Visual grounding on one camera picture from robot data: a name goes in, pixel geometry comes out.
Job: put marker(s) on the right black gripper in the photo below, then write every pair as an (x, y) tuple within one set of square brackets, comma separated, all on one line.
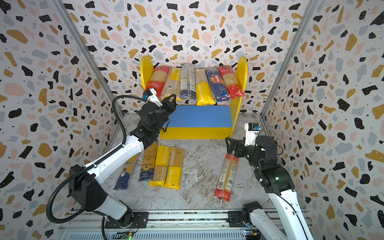
[(239, 147)]

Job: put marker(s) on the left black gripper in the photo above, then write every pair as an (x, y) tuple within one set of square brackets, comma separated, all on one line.
[(169, 106)]

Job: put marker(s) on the plain yellow spaghetti bag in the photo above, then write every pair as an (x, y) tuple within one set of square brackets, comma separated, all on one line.
[(174, 84)]

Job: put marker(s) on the clear white label spaghetti bag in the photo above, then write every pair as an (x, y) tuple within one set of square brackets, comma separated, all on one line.
[(188, 82)]

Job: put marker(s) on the red spaghetti bag black label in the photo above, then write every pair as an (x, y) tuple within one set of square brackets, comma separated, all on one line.
[(158, 79)]

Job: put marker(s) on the red clear spaghetti bag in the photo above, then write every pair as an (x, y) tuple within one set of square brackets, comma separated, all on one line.
[(226, 178)]

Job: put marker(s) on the blue Barilla spaghetti bag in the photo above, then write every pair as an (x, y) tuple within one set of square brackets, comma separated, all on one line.
[(216, 83)]

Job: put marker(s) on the red spaghetti bag top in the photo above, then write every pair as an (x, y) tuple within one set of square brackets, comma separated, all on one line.
[(231, 81)]

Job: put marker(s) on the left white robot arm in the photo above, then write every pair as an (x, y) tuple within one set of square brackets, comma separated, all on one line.
[(86, 183)]

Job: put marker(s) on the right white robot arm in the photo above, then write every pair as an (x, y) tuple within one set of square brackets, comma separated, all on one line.
[(278, 184)]

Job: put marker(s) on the yellow shelf with coloured boards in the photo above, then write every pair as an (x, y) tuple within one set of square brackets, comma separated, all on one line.
[(201, 122)]

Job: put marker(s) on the yellow Pastatime spaghetti bag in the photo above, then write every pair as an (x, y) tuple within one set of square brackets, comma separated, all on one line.
[(161, 166)]

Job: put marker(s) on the orange blue spaghetti bag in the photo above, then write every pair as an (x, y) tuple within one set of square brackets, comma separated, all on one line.
[(148, 163)]

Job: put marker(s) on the dark blue spaghetti bag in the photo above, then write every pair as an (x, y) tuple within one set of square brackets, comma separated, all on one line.
[(128, 167)]

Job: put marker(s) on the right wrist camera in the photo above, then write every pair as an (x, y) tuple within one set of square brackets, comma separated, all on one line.
[(252, 132)]

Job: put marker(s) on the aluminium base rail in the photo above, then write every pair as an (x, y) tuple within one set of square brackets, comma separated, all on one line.
[(176, 225)]

